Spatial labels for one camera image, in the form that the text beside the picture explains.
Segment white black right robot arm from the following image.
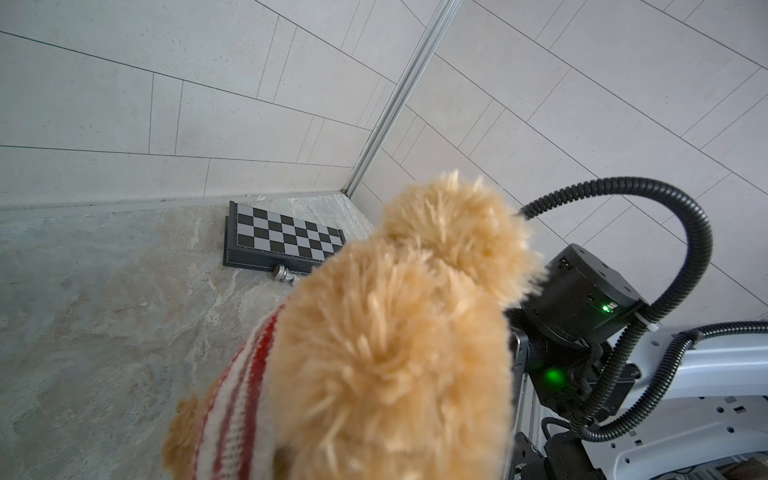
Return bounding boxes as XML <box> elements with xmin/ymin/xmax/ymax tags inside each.
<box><xmin>504</xmin><ymin>241</ymin><xmax>767</xmax><ymax>479</ymax></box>

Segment red white striped knit sweater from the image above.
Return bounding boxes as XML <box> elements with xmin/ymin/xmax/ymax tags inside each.
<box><xmin>191</xmin><ymin>310</ymin><xmax>281</xmax><ymax>479</ymax></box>

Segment tan plush teddy bear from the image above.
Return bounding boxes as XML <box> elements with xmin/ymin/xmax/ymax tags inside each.
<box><xmin>162</xmin><ymin>173</ymin><xmax>544</xmax><ymax>479</ymax></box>

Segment aluminium corner frame post right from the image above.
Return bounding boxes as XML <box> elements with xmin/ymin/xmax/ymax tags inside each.
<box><xmin>342</xmin><ymin>0</ymin><xmax>463</xmax><ymax>199</ymax></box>

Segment folded black chess board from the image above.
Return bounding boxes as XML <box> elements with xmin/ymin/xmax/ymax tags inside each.
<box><xmin>223</xmin><ymin>201</ymin><xmax>346</xmax><ymax>274</ymax></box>

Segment black corrugated right cable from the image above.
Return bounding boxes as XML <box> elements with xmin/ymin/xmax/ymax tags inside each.
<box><xmin>518</xmin><ymin>176</ymin><xmax>768</xmax><ymax>444</ymax></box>

